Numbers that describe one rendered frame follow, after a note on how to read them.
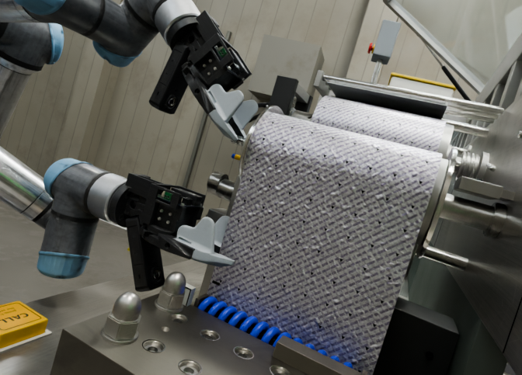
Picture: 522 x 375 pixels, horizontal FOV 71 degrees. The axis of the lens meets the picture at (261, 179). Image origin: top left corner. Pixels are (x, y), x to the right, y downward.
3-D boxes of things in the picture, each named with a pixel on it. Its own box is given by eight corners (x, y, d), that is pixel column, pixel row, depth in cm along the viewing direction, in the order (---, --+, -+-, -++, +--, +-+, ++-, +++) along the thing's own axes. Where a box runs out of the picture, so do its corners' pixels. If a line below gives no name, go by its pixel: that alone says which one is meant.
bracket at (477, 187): (453, 189, 49) (457, 175, 49) (502, 203, 47) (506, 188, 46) (457, 188, 44) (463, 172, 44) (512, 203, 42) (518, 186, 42)
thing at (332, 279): (205, 302, 52) (242, 178, 51) (369, 383, 43) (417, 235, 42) (203, 303, 52) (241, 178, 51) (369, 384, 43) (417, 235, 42)
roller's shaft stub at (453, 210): (432, 219, 49) (442, 188, 49) (490, 237, 47) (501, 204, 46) (434, 220, 45) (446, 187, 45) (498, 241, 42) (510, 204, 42)
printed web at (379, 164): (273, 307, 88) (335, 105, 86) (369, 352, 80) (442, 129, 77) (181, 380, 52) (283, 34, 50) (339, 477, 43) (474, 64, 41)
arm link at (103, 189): (81, 217, 56) (120, 216, 64) (102, 227, 55) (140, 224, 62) (94, 171, 56) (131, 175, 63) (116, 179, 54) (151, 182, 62)
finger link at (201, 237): (231, 230, 46) (179, 206, 50) (218, 274, 46) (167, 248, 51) (245, 229, 48) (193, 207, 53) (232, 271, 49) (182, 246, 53)
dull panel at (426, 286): (407, 255, 249) (418, 221, 248) (412, 257, 248) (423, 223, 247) (415, 513, 42) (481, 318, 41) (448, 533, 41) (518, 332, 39)
